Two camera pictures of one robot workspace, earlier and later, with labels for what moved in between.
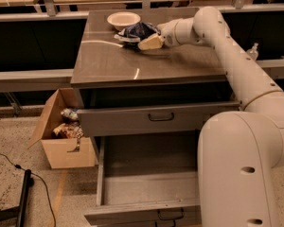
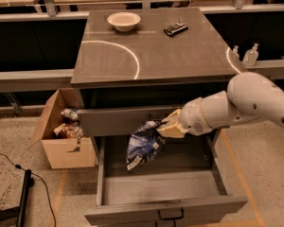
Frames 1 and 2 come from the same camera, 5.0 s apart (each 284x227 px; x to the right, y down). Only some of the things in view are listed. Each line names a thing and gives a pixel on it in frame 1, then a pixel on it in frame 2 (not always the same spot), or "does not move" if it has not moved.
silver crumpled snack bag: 69,113 does not move
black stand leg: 17,213 does not move
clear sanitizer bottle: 254,51 does not move
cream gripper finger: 153,42 to 173,130
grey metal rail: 30,80 does not move
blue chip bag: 133,32 to 144,144
